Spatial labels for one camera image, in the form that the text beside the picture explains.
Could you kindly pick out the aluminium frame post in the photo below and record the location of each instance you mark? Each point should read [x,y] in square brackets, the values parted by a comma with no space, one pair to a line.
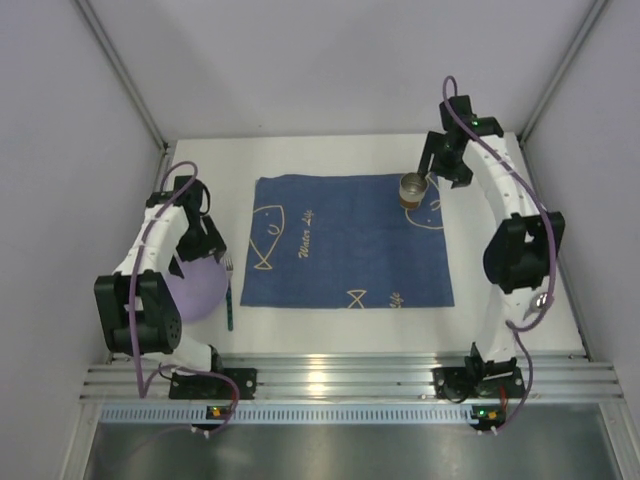
[98,31]
[578,39]

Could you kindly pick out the blue fish-print cloth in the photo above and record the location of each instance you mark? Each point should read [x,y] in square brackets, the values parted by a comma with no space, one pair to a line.
[345,242]

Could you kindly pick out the teal-handled spoon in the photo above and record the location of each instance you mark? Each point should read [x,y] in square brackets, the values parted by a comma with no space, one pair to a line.
[536,305]

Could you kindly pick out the right aluminium frame post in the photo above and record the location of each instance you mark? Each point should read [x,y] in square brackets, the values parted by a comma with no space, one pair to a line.
[578,39]

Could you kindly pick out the teal-handled fork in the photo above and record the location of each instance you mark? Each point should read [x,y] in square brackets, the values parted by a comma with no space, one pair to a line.
[228,263]

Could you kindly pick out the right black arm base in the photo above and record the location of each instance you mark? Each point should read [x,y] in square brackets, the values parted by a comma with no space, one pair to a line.
[479,379]

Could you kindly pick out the purple bowl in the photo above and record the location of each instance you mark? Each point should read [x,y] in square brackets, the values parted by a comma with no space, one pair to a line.
[200,290]

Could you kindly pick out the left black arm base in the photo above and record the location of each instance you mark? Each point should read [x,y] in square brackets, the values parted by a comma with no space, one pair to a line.
[199,387]

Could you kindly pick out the aluminium mounting rail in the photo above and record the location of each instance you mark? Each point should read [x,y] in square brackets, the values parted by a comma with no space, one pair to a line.
[406,377]

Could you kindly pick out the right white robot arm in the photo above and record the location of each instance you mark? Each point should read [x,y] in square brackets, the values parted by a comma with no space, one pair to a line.
[519,259]

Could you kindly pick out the perforated cable duct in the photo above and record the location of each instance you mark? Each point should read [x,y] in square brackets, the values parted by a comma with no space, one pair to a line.
[302,414]

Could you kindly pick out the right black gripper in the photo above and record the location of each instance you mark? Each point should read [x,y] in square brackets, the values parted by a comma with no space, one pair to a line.
[440,151]

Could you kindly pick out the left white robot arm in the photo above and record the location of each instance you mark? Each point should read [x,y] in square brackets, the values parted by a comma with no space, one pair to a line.
[137,312]

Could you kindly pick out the metal cup with cork base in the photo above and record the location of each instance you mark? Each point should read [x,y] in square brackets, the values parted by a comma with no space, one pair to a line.
[412,190]

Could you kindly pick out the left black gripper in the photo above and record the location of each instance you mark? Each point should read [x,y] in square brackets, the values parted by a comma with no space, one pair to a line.
[208,245]

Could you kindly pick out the left aluminium frame post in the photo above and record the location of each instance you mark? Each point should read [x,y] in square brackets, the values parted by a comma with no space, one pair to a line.
[98,31]

